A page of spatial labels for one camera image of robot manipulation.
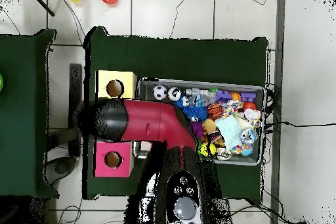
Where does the crushed bottle with colourful label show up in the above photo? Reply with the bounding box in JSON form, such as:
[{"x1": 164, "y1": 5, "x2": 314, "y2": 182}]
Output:
[{"x1": 232, "y1": 128, "x2": 259, "y2": 156}]

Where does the shallow mesh bin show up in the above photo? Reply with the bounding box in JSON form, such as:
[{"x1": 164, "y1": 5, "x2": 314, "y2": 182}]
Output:
[{"x1": 132, "y1": 77, "x2": 266, "y2": 166}]

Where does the wooden box with three holes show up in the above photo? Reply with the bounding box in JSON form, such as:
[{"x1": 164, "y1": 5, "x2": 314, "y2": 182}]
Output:
[{"x1": 93, "y1": 70, "x2": 138, "y2": 178}]

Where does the black and white soccer ball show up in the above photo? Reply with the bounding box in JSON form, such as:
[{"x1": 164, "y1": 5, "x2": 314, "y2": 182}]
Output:
[{"x1": 152, "y1": 85, "x2": 169, "y2": 101}]

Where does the blue puffer ball with eyes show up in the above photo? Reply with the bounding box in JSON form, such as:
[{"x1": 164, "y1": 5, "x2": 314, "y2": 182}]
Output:
[{"x1": 174, "y1": 96, "x2": 209, "y2": 123}]

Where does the dark green table cloth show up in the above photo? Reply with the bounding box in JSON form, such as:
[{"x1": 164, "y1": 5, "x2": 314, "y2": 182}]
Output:
[
  {"x1": 83, "y1": 26, "x2": 269, "y2": 200},
  {"x1": 0, "y1": 28, "x2": 59, "y2": 198}
]

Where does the mint knitted cloth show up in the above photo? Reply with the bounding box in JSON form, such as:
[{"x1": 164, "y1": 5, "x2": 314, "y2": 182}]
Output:
[{"x1": 215, "y1": 114, "x2": 243, "y2": 152}]

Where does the grey rounded base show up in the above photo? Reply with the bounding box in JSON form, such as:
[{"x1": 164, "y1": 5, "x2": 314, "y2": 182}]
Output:
[{"x1": 44, "y1": 156, "x2": 77, "y2": 185}]

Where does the black rod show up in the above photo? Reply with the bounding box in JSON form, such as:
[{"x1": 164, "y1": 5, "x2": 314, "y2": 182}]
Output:
[{"x1": 26, "y1": 0, "x2": 56, "y2": 17}]

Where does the thin black floor cable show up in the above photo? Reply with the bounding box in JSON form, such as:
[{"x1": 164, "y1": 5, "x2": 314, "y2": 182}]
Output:
[{"x1": 169, "y1": 0, "x2": 192, "y2": 39}]

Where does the black power cable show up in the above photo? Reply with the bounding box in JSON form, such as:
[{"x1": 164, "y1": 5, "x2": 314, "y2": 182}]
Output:
[{"x1": 264, "y1": 120, "x2": 336, "y2": 128}]

